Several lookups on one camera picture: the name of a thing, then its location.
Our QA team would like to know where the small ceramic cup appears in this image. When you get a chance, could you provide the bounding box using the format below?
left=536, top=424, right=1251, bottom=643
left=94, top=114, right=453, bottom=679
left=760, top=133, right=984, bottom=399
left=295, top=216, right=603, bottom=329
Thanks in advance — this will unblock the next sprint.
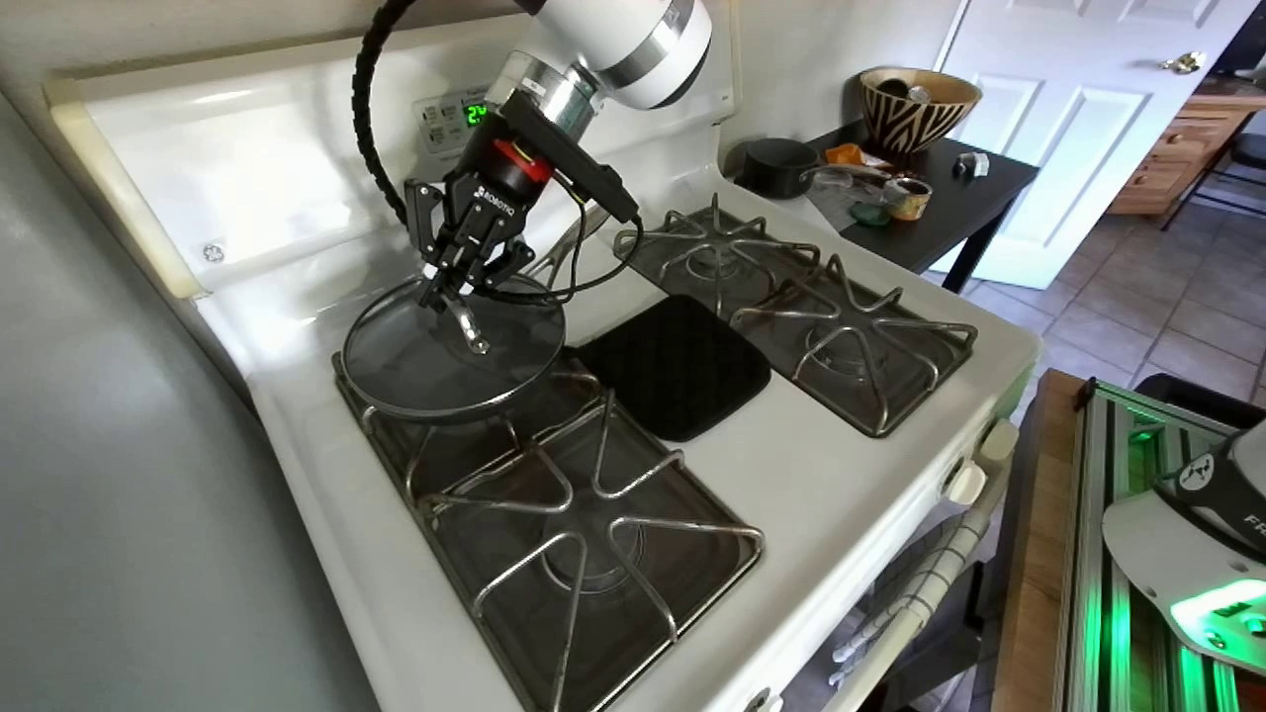
left=882, top=171, right=942, bottom=230

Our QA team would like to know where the black spiral-wrapped cable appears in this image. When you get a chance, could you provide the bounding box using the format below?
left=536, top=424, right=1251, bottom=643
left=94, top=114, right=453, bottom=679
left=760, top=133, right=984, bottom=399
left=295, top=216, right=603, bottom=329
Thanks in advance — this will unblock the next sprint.
left=349, top=0, right=425, bottom=230

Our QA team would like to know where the stove clock control panel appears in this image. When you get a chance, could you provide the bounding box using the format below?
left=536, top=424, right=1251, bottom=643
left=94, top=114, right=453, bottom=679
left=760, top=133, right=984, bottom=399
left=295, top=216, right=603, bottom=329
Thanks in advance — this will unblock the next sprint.
left=413, top=87, right=503, bottom=149

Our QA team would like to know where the black side table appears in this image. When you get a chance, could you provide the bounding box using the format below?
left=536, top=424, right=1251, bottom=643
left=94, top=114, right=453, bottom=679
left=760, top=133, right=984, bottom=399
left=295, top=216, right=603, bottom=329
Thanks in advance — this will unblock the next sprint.
left=721, top=132, right=1043, bottom=298

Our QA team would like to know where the wooden dresser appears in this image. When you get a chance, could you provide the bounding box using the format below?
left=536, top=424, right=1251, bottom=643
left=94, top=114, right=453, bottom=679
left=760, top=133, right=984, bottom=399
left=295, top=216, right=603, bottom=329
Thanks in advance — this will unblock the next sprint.
left=1102, top=74, right=1266, bottom=221

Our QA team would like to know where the black round pot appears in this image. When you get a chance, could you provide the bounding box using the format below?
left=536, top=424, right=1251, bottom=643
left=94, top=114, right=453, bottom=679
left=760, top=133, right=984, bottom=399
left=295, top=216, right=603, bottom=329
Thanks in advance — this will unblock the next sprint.
left=734, top=124, right=868, bottom=201

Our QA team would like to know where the white panel door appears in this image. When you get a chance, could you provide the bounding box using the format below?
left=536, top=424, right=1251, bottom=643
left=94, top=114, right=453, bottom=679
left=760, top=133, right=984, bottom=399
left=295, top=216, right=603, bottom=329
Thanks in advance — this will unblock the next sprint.
left=928, top=0, right=1266, bottom=298

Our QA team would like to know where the aluminium rail frame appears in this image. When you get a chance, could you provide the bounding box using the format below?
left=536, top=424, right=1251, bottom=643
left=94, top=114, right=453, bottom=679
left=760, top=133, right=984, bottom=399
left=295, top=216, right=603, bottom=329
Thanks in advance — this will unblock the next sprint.
left=1062, top=370, right=1266, bottom=712

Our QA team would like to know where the orange packet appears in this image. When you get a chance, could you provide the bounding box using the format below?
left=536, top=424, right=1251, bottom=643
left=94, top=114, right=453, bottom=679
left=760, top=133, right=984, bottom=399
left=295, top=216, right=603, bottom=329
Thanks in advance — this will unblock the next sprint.
left=820, top=138, right=876, bottom=179

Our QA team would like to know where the thin black camera cable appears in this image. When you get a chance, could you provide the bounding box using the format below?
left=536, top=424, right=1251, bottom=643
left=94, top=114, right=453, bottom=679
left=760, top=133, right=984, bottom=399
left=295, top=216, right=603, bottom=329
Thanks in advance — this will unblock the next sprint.
left=519, top=192, right=648, bottom=303

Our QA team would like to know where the zebra patterned wooden bowl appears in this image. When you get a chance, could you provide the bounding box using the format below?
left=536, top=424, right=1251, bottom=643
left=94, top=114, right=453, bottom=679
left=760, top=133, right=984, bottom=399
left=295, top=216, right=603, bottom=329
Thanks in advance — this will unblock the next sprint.
left=854, top=64, right=990, bottom=167

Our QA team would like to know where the white gas stove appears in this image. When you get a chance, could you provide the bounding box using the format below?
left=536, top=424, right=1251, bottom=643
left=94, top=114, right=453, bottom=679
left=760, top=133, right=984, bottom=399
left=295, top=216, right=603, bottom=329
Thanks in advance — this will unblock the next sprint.
left=44, top=0, right=1043, bottom=712

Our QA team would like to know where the glass pan lid metal handle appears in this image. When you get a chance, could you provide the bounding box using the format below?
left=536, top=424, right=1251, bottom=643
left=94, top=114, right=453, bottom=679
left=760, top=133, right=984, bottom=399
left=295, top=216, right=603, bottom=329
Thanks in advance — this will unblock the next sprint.
left=337, top=273, right=572, bottom=424

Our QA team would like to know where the black gripper body red ring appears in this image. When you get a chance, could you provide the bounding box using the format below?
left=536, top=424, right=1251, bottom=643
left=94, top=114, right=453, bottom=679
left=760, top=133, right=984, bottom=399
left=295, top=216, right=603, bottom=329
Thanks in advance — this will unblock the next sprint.
left=452, top=125, right=557, bottom=236

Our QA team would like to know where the black pad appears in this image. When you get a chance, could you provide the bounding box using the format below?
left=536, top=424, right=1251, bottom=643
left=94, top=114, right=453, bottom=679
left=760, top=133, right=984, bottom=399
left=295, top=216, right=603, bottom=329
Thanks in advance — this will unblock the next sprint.
left=1130, top=370, right=1266, bottom=436

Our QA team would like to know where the white oven door handle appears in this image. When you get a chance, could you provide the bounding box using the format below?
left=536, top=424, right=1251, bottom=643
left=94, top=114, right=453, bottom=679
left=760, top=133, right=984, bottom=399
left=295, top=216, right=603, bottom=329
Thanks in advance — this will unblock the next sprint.
left=820, top=414, right=1027, bottom=712

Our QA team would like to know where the small grey object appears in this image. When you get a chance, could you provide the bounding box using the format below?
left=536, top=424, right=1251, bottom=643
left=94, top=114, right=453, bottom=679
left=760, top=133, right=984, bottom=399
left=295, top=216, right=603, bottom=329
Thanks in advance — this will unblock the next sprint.
left=948, top=145, right=998, bottom=186

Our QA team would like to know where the metal wire burner grate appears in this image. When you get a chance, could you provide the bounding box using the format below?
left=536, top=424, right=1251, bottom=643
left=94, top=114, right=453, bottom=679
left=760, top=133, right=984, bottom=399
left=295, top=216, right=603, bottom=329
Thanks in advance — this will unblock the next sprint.
left=328, top=345, right=770, bottom=712
left=607, top=192, right=984, bottom=441

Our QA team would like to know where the refrigerator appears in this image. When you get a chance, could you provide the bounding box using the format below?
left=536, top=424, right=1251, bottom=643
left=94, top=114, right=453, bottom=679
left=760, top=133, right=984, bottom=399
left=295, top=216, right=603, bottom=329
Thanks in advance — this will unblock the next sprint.
left=0, top=74, right=383, bottom=712

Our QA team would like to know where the wooden board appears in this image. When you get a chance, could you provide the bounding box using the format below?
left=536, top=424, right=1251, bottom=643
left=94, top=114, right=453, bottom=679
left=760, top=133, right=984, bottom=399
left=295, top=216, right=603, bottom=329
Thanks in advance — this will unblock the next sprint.
left=984, top=369, right=1107, bottom=712

